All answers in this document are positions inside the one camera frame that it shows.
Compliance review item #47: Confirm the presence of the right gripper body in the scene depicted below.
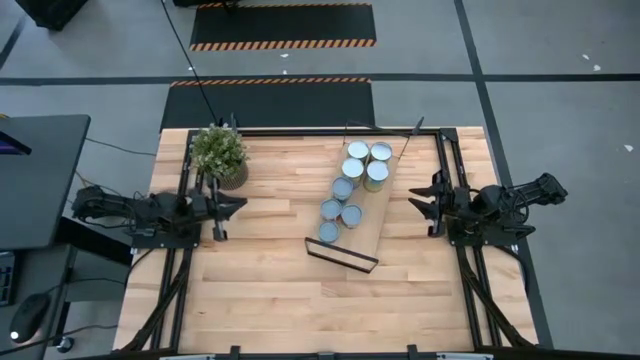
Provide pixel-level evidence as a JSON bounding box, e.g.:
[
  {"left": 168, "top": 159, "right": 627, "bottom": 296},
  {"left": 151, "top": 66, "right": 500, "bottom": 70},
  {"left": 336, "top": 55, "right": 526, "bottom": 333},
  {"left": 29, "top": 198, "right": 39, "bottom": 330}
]
[{"left": 428, "top": 168, "right": 471, "bottom": 238}]

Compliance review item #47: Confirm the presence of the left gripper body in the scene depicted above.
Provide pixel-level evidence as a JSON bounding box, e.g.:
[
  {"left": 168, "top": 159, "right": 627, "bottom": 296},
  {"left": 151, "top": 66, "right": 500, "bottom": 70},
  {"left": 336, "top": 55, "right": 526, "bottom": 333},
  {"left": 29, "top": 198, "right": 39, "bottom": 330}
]
[{"left": 192, "top": 178, "right": 227, "bottom": 242}]

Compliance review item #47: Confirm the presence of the tin can with yellowish label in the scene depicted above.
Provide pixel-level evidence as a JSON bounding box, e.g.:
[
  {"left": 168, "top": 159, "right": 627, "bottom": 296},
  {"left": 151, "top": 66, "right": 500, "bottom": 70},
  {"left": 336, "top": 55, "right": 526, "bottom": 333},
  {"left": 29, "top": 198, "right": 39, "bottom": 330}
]
[
  {"left": 364, "top": 159, "right": 390, "bottom": 194},
  {"left": 346, "top": 139, "right": 371, "bottom": 162},
  {"left": 341, "top": 157, "right": 366, "bottom": 187},
  {"left": 369, "top": 141, "right": 394, "bottom": 164}
]

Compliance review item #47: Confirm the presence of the green peas polka-dot can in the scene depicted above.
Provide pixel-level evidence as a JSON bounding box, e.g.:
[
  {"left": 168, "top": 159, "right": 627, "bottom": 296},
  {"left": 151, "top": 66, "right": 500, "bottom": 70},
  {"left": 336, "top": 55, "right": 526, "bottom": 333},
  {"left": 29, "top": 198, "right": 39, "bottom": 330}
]
[{"left": 340, "top": 204, "right": 364, "bottom": 230}]

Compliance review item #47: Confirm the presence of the large carrot and peas can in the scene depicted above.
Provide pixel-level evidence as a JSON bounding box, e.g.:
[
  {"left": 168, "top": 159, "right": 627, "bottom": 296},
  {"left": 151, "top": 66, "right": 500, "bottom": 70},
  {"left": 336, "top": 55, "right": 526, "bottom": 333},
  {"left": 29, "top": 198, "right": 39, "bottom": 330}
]
[{"left": 331, "top": 176, "right": 355, "bottom": 202}]

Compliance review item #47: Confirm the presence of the white tomato label can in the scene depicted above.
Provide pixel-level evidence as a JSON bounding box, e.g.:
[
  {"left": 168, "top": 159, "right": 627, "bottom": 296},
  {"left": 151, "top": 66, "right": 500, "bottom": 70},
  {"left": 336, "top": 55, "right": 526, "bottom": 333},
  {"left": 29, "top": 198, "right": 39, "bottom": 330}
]
[{"left": 319, "top": 197, "right": 344, "bottom": 222}]

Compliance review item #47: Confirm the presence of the potted green plant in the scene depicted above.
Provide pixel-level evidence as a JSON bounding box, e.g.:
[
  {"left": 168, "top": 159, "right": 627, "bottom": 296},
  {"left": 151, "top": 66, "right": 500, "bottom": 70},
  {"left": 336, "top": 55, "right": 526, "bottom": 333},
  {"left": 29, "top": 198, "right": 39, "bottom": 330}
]
[{"left": 190, "top": 123, "right": 250, "bottom": 191}]

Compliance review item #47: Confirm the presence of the black hazard-striped floor mat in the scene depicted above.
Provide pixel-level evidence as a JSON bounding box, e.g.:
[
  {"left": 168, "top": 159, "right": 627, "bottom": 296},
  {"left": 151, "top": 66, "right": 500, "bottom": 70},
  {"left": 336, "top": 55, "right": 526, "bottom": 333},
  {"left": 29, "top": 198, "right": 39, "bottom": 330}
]
[
  {"left": 189, "top": 2, "right": 377, "bottom": 52},
  {"left": 159, "top": 77, "right": 376, "bottom": 132}
]

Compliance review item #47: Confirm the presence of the grey keyboard desk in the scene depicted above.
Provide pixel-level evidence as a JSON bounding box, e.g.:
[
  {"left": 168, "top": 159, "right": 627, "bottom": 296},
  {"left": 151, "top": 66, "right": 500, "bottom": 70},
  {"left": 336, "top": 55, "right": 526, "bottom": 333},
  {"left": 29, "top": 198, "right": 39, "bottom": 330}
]
[{"left": 0, "top": 243, "right": 77, "bottom": 360}]

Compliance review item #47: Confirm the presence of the black computer monitor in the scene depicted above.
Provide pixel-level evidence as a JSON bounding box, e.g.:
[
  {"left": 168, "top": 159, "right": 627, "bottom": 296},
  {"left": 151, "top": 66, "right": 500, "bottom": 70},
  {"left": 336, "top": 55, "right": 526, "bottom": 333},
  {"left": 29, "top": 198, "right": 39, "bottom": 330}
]
[{"left": 0, "top": 130, "right": 32, "bottom": 156}]

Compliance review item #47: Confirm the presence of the black computer mouse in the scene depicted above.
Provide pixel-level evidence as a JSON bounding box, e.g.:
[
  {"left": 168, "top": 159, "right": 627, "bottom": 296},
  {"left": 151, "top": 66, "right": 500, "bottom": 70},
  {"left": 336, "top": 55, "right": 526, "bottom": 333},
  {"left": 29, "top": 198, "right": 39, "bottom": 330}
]
[{"left": 8, "top": 292, "right": 52, "bottom": 345}]

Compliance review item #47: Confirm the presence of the black keyboard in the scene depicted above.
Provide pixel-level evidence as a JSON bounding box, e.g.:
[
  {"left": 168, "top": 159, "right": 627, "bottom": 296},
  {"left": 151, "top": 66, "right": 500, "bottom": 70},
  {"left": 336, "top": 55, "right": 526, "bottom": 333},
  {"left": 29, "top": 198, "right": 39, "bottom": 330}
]
[{"left": 0, "top": 252, "right": 17, "bottom": 307}]

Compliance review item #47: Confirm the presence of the wooden shelf with black frame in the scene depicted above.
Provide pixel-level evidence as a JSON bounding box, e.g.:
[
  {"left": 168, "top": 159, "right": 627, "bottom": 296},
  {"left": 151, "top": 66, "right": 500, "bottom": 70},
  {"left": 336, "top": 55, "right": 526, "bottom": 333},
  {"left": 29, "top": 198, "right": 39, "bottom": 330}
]
[{"left": 304, "top": 117, "right": 426, "bottom": 275}]

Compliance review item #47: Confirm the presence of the black aluminium table frame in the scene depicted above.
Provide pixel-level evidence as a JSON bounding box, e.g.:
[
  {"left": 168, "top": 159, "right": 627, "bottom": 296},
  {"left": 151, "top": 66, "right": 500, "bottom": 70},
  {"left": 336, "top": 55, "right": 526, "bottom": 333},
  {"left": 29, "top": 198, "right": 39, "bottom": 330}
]
[{"left": 119, "top": 127, "right": 539, "bottom": 354}]

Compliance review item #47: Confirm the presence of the black hanging cable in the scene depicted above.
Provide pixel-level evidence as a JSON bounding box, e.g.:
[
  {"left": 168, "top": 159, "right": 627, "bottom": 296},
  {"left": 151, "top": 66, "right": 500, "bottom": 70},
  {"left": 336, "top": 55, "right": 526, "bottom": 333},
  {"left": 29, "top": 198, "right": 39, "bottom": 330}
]
[{"left": 160, "top": 0, "right": 221, "bottom": 126}]

